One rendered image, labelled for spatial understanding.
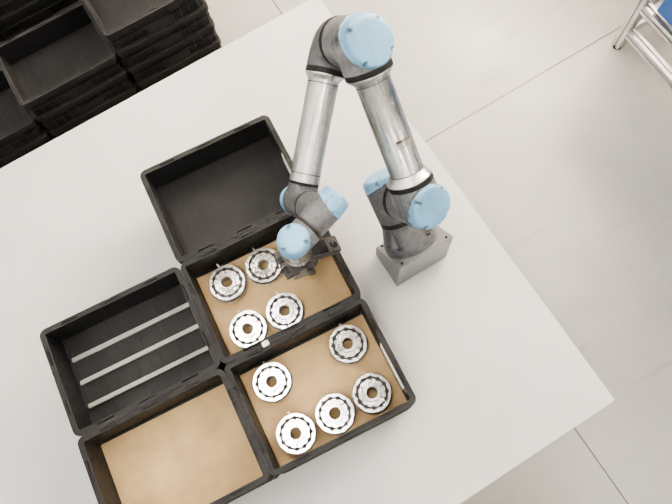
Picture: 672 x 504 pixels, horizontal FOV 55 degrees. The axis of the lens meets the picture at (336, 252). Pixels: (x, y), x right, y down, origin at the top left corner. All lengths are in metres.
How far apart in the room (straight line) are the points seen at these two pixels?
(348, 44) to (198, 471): 1.11
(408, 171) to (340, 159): 0.54
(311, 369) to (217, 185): 0.60
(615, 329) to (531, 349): 0.88
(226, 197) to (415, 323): 0.66
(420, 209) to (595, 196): 1.45
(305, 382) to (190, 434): 0.33
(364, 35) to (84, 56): 1.64
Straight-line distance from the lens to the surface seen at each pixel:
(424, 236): 1.76
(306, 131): 1.58
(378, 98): 1.50
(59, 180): 2.26
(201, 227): 1.90
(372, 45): 1.46
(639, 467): 2.75
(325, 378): 1.75
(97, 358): 1.90
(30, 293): 2.18
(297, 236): 1.45
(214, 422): 1.78
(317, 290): 1.79
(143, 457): 1.83
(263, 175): 1.92
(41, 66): 2.93
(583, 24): 3.32
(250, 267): 1.80
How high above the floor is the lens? 2.56
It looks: 73 degrees down
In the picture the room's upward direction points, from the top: 10 degrees counter-clockwise
